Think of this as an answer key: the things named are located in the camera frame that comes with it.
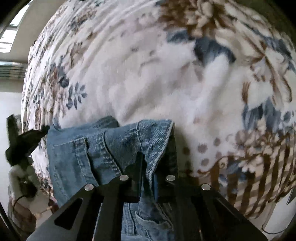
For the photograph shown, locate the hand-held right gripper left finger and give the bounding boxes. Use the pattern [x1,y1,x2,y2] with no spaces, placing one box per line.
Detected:
[26,152,144,241]

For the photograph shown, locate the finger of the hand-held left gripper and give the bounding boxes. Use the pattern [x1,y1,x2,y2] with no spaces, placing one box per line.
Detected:
[17,125,50,151]
[6,114,19,149]

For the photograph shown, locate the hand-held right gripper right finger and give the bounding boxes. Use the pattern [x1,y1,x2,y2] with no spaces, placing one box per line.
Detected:
[155,126,269,241]

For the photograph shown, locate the blue jeans pants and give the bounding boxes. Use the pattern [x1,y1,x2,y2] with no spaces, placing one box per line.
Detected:
[46,116,178,241]

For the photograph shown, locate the window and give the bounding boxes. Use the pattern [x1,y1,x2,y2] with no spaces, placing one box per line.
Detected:
[0,5,30,55]

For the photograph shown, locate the floral quilt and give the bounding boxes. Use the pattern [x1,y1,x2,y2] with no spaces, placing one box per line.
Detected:
[21,0,296,219]

